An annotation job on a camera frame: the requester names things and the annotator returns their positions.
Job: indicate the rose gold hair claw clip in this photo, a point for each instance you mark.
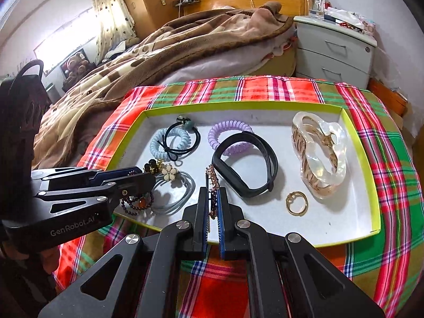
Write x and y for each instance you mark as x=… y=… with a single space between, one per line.
x=299 y=147

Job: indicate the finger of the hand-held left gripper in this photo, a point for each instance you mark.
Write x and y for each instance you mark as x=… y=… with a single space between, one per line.
x=119 y=174
x=132 y=184

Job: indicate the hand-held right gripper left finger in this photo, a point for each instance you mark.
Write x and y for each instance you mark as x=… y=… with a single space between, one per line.
x=205 y=220

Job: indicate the white nightstand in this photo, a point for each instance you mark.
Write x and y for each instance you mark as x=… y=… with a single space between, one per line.
x=334 y=53

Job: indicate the brown stuffed bear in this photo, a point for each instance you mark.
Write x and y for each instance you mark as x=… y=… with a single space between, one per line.
x=76 y=66

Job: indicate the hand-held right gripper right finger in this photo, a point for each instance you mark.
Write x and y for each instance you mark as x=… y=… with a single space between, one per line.
x=222 y=232

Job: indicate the black chair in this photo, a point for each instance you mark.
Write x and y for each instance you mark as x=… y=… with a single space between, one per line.
x=20 y=112

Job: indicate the brown patterned blanket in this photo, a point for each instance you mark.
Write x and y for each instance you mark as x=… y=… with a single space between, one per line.
x=149 y=63

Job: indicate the black silicone wristband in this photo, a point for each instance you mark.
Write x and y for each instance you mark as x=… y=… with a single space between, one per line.
x=222 y=169

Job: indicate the clear acrylic hair claw clip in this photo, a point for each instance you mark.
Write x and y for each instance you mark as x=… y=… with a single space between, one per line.
x=326 y=169

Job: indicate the dotted curtain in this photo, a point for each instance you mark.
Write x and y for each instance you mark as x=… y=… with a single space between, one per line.
x=112 y=13

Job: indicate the person's left hand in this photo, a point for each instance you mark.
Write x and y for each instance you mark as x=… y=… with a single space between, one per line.
x=49 y=258

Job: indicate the clear acrylic holder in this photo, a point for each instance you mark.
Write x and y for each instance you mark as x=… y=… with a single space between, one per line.
x=316 y=6

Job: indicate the pink rhinestone hair clip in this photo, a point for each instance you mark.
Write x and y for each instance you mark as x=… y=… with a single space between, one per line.
x=213 y=185

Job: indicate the pale quilt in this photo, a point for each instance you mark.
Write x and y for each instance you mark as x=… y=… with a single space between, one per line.
x=232 y=59

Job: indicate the wooden wardrobe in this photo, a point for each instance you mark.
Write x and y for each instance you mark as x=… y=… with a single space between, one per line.
x=149 y=3

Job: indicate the yellow-green cardboard box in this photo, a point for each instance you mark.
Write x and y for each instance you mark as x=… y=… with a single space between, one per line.
x=298 y=225

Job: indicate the nightstand clutter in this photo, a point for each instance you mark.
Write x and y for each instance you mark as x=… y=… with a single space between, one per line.
x=351 y=18

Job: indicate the red green plaid cloth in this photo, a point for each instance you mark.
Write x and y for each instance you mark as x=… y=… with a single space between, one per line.
x=391 y=179

